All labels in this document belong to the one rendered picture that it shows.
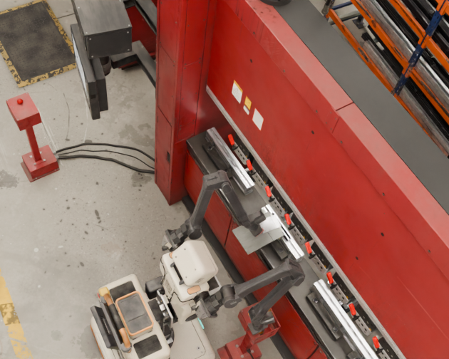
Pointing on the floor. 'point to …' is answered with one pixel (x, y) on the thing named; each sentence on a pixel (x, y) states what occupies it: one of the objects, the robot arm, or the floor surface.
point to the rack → (401, 53)
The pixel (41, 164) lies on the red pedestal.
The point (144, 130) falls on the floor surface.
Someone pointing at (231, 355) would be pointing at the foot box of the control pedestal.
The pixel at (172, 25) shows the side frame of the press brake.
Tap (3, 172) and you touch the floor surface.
